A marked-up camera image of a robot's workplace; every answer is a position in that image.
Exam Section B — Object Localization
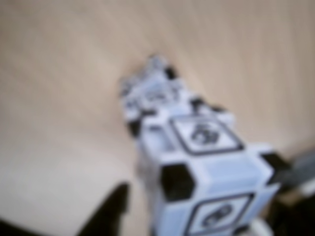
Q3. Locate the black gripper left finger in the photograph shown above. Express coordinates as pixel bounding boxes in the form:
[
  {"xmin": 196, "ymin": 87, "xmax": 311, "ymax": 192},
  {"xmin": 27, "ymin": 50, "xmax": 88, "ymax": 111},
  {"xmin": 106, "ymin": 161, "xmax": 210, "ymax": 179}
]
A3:
[{"xmin": 75, "ymin": 182, "xmax": 131, "ymax": 236}]

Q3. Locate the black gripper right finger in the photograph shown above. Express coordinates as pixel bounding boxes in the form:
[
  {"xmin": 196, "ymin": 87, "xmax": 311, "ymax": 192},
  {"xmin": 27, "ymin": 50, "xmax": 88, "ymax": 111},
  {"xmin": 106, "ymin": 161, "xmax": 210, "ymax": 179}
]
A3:
[{"xmin": 269, "ymin": 188, "xmax": 315, "ymax": 236}]

